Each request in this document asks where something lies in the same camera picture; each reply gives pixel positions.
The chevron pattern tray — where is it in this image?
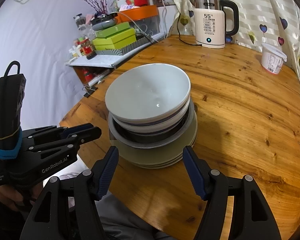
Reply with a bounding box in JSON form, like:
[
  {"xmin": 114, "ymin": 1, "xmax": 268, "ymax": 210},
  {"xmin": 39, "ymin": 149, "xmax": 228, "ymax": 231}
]
[{"xmin": 94, "ymin": 34, "xmax": 156, "ymax": 56}]

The person's left hand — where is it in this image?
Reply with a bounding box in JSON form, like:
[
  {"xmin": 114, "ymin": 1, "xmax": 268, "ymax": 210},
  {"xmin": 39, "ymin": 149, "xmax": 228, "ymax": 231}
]
[{"xmin": 0, "ymin": 182, "xmax": 43, "ymax": 211}]

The grey handheld device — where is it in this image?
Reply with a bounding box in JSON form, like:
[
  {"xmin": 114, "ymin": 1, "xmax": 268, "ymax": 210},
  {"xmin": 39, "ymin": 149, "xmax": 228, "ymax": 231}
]
[{"xmin": 90, "ymin": 12, "xmax": 117, "ymax": 31}]

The heart pattern curtain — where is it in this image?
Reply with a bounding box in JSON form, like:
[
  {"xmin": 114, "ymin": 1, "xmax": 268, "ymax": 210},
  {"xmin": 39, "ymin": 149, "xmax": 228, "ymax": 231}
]
[{"xmin": 170, "ymin": 0, "xmax": 300, "ymax": 80}]

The stainless steel bowl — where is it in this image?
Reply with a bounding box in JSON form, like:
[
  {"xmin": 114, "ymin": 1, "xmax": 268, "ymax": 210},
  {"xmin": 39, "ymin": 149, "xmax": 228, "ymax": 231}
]
[{"xmin": 108, "ymin": 99, "xmax": 195, "ymax": 149}]

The small white blue-striped bowl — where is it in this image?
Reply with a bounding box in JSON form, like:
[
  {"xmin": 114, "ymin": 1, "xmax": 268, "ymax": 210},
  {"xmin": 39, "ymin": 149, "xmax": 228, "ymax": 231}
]
[{"xmin": 105, "ymin": 63, "xmax": 191, "ymax": 124}]

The large white blue-striped bowl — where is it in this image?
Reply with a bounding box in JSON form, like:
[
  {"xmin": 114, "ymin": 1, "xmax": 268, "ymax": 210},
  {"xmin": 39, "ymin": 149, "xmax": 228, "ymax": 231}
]
[{"xmin": 111, "ymin": 97, "xmax": 190, "ymax": 134}]

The white electric kettle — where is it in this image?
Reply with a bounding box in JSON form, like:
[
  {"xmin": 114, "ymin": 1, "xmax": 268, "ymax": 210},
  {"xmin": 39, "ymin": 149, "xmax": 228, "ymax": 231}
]
[{"xmin": 190, "ymin": 0, "xmax": 239, "ymax": 49}]

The black binder clip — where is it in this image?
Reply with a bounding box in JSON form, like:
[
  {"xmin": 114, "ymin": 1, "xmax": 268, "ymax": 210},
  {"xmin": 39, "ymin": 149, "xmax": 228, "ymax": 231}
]
[{"xmin": 82, "ymin": 86, "xmax": 98, "ymax": 98}]

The green gift box top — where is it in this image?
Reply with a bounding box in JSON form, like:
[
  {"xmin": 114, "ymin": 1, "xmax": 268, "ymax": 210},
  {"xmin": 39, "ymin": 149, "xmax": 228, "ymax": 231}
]
[{"xmin": 96, "ymin": 22, "xmax": 130, "ymax": 38}]

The white shelf board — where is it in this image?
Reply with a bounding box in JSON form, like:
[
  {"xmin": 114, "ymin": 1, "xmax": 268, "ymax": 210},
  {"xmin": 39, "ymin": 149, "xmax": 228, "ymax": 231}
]
[{"xmin": 68, "ymin": 33, "xmax": 165, "ymax": 69}]

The black kettle power cord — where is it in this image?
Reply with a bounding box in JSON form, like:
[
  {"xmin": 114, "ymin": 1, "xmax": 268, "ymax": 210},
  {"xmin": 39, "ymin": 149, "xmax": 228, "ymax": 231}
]
[{"xmin": 176, "ymin": 12, "xmax": 203, "ymax": 47}]

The lime green gift box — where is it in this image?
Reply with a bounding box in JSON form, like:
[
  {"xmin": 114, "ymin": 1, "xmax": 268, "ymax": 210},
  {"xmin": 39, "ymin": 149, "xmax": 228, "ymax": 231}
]
[{"xmin": 92, "ymin": 28, "xmax": 136, "ymax": 50}]

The beige fish plate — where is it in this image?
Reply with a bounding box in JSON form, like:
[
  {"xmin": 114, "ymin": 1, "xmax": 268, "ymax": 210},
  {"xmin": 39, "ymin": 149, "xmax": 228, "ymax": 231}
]
[
  {"xmin": 109, "ymin": 114, "xmax": 198, "ymax": 167},
  {"xmin": 130, "ymin": 137, "xmax": 196, "ymax": 168}
]

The white plastic tub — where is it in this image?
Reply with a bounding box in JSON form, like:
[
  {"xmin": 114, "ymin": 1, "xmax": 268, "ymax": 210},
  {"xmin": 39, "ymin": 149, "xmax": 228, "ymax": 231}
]
[{"xmin": 261, "ymin": 43, "xmax": 287, "ymax": 75}]

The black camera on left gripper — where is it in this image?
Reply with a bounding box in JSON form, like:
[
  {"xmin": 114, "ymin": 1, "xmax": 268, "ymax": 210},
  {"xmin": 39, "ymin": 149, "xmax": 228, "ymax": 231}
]
[{"xmin": 0, "ymin": 61, "xmax": 26, "ymax": 160}]

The orange lid storage box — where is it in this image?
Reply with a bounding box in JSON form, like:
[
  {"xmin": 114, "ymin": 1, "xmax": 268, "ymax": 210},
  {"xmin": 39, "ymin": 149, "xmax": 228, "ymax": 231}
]
[{"xmin": 115, "ymin": 5, "xmax": 160, "ymax": 36}]

